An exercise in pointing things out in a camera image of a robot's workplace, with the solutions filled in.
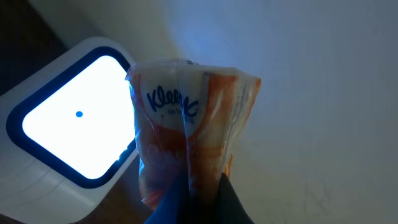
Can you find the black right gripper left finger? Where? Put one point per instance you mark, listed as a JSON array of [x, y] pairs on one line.
[[173, 208]]

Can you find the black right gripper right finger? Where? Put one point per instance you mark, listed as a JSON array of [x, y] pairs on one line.
[[229, 209]]

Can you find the orange Kleenex tissue pack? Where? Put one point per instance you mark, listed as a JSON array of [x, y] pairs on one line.
[[188, 120]]

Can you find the white barcode scanner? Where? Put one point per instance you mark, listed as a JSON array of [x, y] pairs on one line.
[[67, 134]]

